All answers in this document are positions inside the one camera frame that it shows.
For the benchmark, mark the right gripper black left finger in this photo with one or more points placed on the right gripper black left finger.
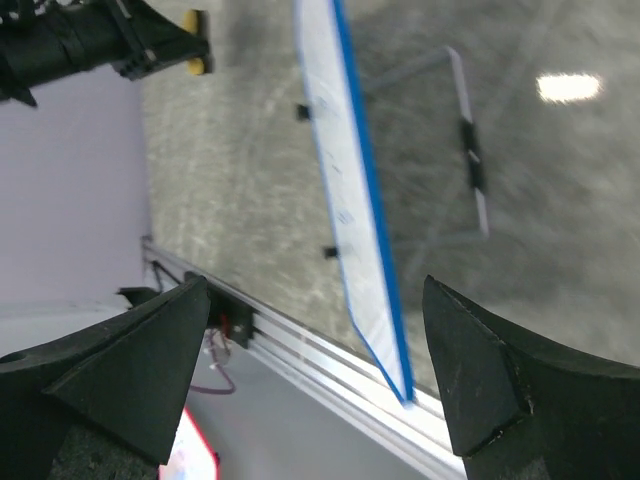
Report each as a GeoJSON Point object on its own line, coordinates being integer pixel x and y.
{"type": "Point", "coordinates": [103, 402]}

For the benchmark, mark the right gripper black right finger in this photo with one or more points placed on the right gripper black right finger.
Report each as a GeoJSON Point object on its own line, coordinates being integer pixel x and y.
{"type": "Point", "coordinates": [521, 406]}

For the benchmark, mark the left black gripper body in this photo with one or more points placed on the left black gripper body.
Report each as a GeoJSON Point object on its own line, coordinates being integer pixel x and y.
{"type": "Point", "coordinates": [65, 40]}

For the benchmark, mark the yellow whiteboard eraser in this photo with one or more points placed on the yellow whiteboard eraser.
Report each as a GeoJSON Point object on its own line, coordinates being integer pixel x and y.
{"type": "Point", "coordinates": [195, 23]}

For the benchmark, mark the blue framed whiteboard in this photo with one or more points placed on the blue framed whiteboard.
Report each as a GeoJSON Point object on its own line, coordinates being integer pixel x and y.
{"type": "Point", "coordinates": [345, 153]}

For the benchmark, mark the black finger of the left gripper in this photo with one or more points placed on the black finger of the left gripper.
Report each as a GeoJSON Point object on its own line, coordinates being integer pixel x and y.
{"type": "Point", "coordinates": [142, 64]}
{"type": "Point", "coordinates": [157, 31]}

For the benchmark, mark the aluminium mounting rail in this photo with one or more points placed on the aluminium mounting rail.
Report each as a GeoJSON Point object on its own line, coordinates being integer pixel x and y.
{"type": "Point", "coordinates": [348, 385]}

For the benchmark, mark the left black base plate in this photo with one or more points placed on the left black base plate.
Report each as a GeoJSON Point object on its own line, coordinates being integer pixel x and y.
{"type": "Point", "coordinates": [229, 314]}

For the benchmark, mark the whiteboard wire stand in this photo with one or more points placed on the whiteboard wire stand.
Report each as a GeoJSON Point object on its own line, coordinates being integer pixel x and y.
{"type": "Point", "coordinates": [422, 113]}

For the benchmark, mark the red framed board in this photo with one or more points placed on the red framed board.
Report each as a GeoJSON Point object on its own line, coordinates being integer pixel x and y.
{"type": "Point", "coordinates": [191, 457]}

